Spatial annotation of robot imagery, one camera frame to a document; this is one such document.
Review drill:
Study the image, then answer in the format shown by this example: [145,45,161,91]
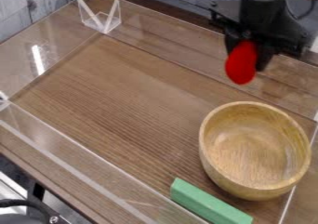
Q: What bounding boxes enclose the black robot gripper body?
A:
[225,0,311,55]

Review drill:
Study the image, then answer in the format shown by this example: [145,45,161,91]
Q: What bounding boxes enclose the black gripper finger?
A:
[225,36,242,54]
[257,45,276,72]

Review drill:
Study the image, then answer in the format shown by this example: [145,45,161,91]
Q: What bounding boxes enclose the red felt tomato toy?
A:
[225,41,258,85]

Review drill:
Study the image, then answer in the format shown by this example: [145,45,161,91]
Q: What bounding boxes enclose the light wooden bowl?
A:
[200,101,312,201]

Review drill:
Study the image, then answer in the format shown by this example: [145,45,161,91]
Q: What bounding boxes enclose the clear acrylic barrier walls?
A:
[0,0,318,224]

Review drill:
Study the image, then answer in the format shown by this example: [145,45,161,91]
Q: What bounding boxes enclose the green foam block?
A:
[170,178,254,224]

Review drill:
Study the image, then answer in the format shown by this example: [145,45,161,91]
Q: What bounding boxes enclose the black metal table leg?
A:
[27,179,85,224]

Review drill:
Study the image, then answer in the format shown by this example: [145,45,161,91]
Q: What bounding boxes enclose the clear acrylic corner bracket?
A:
[78,0,122,34]

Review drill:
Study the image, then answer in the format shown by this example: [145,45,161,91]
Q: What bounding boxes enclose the black cable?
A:
[0,199,51,224]

